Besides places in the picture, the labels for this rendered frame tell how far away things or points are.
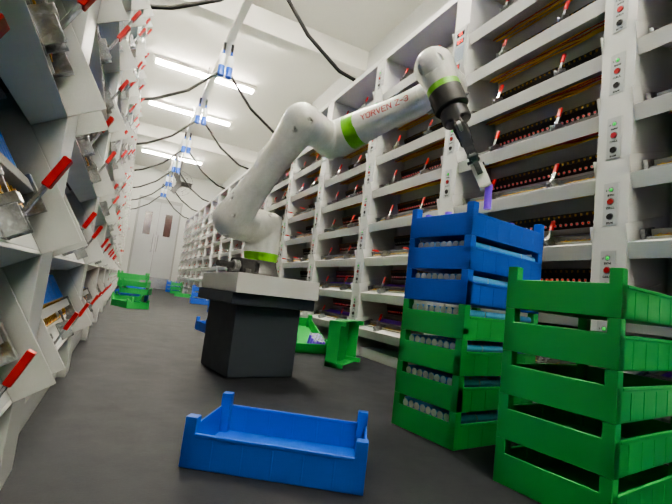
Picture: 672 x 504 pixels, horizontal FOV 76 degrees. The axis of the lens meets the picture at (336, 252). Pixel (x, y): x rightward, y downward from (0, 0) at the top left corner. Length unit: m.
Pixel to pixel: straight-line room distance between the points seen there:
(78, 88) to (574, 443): 0.92
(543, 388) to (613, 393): 0.11
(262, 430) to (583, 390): 0.60
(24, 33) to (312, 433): 0.78
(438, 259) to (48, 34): 0.86
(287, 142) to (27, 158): 0.85
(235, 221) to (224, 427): 0.72
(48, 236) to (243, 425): 0.53
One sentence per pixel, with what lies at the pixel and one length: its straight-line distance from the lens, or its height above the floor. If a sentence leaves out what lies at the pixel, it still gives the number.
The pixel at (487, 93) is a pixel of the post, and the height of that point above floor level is 1.28.
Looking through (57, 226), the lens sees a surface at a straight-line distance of 0.68.
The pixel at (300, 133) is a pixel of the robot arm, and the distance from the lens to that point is 1.38.
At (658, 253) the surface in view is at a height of 0.51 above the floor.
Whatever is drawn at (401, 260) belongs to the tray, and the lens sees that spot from 2.10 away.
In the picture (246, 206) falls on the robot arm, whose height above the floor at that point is 0.56.
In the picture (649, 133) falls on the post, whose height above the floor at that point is 0.86.
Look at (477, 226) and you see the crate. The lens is 1.05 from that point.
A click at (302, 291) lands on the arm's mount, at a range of 1.50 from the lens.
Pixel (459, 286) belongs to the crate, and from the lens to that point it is 1.03.
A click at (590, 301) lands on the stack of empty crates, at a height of 0.34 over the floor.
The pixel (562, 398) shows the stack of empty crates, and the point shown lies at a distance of 0.84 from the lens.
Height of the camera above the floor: 0.30
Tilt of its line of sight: 6 degrees up
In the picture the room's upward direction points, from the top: 7 degrees clockwise
